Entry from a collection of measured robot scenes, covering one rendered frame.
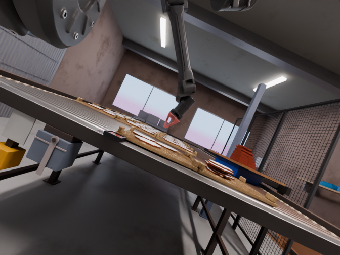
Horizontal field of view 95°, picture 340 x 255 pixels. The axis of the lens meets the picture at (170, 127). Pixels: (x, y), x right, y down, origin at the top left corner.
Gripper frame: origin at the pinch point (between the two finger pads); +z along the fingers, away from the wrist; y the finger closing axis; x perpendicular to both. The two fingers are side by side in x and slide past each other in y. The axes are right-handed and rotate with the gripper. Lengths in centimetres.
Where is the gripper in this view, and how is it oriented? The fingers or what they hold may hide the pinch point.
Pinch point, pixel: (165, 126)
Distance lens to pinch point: 81.0
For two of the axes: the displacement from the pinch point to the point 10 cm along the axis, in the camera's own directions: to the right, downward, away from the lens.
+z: -6.8, 7.3, 0.0
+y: -0.3, -0.4, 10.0
